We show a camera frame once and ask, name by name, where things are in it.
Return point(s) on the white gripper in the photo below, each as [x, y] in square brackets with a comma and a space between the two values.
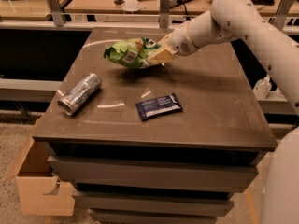
[181, 42]

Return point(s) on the right metal railing bracket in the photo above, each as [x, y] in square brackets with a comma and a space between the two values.
[278, 20]

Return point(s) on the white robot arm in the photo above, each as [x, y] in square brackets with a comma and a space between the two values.
[279, 56]

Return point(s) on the silver drink can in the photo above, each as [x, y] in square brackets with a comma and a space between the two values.
[74, 99]

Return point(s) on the white round lid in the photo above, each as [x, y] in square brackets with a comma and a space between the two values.
[131, 6]

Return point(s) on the middle metal railing bracket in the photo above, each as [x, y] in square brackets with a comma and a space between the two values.
[164, 13]

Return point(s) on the dark blue snack bar wrapper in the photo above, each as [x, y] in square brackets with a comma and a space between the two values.
[158, 106]

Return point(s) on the left metal railing bracket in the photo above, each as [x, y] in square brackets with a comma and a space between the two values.
[56, 13]

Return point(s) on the cardboard box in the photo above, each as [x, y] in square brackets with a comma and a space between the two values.
[41, 192]

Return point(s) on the grey drawer cabinet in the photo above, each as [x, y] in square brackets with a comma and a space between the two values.
[177, 168]

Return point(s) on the metal railing bracket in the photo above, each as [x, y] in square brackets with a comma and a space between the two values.
[56, 13]
[278, 20]
[164, 13]

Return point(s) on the green rice chip bag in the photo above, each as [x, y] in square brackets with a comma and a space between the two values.
[131, 53]

